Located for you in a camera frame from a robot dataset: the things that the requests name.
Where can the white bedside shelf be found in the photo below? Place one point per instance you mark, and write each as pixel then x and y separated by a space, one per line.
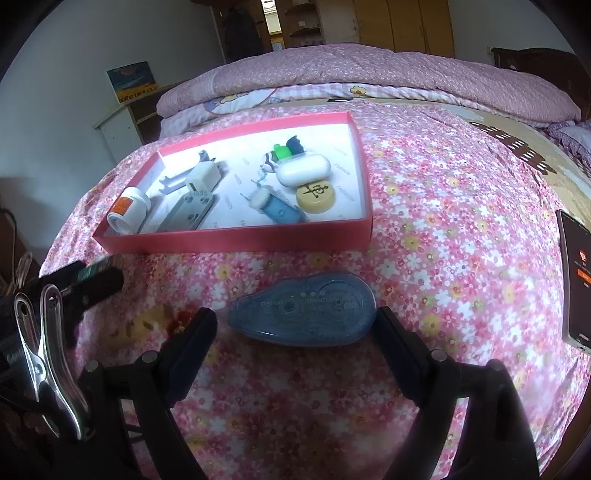
pixel 132 124

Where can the purple quilted duvet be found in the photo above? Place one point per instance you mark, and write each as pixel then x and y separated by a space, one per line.
pixel 518 94

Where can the blue correction tape dispenser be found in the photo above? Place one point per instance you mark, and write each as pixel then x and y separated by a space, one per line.
pixel 318 311

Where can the grey power adapter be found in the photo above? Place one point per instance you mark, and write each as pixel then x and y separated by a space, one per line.
pixel 188 212

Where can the yellow chess piece disc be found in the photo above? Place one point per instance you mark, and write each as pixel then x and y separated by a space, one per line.
pixel 316 197

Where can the silver metal clamp right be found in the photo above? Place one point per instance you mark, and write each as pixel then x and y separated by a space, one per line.
pixel 41 332

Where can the white oval case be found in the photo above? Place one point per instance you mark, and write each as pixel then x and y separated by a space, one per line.
pixel 303 170

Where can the pink shallow cardboard box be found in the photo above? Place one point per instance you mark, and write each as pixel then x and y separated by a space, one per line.
pixel 231 225

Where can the white orange tape roll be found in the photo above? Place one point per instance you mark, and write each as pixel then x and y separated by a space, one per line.
pixel 129 211

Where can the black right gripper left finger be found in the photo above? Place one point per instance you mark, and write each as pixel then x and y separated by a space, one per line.
pixel 139 396

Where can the red strawberry charm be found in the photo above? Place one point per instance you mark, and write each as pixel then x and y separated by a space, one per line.
pixel 179 322

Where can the white usb charger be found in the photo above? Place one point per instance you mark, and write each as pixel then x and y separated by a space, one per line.
pixel 204 177

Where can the green toy figure keychain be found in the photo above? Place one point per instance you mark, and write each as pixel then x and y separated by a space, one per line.
pixel 281 153

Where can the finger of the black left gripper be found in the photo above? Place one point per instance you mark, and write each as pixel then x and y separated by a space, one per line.
pixel 78 297

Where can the dark wooden headboard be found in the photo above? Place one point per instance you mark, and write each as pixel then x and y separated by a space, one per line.
pixel 562 69

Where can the black smartphone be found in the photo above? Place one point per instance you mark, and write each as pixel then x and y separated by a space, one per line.
pixel 575 247

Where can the wooden wardrobe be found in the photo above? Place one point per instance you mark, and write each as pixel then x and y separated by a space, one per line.
pixel 406 25

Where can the wooden puzzle block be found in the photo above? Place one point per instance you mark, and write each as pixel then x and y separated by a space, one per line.
pixel 141 327

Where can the blue yellow picture book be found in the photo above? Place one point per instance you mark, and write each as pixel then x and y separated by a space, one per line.
pixel 131 81

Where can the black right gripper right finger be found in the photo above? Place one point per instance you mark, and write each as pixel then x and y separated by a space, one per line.
pixel 496 440

